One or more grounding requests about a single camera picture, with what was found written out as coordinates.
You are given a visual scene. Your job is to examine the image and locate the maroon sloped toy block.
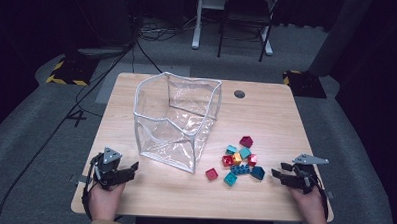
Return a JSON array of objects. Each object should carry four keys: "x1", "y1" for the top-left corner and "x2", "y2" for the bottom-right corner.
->
[{"x1": 238, "y1": 135, "x2": 255, "y2": 149}]

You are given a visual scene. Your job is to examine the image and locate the white desk frame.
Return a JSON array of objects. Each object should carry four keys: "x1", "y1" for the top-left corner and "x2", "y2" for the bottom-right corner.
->
[{"x1": 191, "y1": 0, "x2": 280, "y2": 58}]

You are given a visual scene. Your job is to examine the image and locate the clear plastic bag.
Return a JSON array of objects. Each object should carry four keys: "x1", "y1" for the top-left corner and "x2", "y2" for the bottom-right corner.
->
[{"x1": 130, "y1": 70, "x2": 224, "y2": 176}]

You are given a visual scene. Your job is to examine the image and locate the black equipment cabinet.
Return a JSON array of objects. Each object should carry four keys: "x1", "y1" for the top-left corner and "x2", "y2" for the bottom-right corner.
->
[{"x1": 67, "y1": 0, "x2": 141, "y2": 49}]

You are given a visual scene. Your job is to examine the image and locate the person's left hand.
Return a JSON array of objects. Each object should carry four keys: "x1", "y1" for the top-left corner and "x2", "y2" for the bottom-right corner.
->
[{"x1": 88, "y1": 182, "x2": 126, "y2": 221}]

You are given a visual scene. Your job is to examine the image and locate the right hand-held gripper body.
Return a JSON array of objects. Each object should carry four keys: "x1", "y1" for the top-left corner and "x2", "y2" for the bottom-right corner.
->
[{"x1": 288, "y1": 152, "x2": 330, "y2": 197}]

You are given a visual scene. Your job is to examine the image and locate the right hand-held gripper cable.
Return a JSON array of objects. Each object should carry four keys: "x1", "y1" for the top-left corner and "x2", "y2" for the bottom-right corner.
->
[{"x1": 312, "y1": 177, "x2": 332, "y2": 221}]

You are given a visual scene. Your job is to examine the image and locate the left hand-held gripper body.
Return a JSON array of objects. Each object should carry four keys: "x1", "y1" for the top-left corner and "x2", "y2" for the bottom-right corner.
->
[{"x1": 90, "y1": 146, "x2": 126, "y2": 191}]

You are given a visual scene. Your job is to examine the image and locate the hand-held gripper cable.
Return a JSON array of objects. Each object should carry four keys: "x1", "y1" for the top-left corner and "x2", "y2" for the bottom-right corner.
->
[
  {"x1": 312, "y1": 177, "x2": 332, "y2": 221},
  {"x1": 80, "y1": 152, "x2": 103, "y2": 222}
]

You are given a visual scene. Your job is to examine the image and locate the left hand-held gripper cable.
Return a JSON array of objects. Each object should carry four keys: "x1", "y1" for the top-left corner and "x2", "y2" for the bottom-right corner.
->
[{"x1": 80, "y1": 152, "x2": 103, "y2": 222}]

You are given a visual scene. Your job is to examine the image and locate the yellow striped black stand base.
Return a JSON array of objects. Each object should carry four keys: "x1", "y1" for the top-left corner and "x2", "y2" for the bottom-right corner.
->
[
  {"x1": 44, "y1": 54, "x2": 100, "y2": 89},
  {"x1": 281, "y1": 69, "x2": 329, "y2": 100}
]

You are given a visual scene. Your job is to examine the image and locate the black metal chair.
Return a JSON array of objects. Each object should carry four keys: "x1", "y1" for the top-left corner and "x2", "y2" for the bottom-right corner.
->
[{"x1": 216, "y1": 0, "x2": 280, "y2": 64}]

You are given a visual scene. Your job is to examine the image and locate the teal cube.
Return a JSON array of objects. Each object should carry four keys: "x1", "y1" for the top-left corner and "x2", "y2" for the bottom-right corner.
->
[{"x1": 229, "y1": 163, "x2": 253, "y2": 177}]

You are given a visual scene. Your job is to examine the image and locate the person's right hand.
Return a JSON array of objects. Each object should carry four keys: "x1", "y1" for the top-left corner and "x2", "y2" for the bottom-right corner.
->
[{"x1": 287, "y1": 187, "x2": 328, "y2": 224}]

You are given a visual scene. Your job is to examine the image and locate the floor cable bundle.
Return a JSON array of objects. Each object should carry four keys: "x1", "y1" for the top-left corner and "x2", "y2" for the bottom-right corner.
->
[{"x1": 137, "y1": 16, "x2": 199, "y2": 45}]

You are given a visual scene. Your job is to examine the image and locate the long black floor cable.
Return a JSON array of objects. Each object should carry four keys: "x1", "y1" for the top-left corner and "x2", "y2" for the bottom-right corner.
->
[{"x1": 0, "y1": 39, "x2": 137, "y2": 224}]

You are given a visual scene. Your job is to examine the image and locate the grey flat stand base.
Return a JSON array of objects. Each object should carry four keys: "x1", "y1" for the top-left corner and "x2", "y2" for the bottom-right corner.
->
[{"x1": 76, "y1": 46, "x2": 132, "y2": 60}]

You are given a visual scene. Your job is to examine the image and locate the grey curtain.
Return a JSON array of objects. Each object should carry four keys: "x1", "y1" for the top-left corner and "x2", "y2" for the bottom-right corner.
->
[{"x1": 308, "y1": 0, "x2": 374, "y2": 80}]

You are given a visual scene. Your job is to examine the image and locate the dark blue sloped toy block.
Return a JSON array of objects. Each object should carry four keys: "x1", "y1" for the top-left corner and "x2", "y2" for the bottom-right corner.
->
[{"x1": 250, "y1": 166, "x2": 267, "y2": 181}]

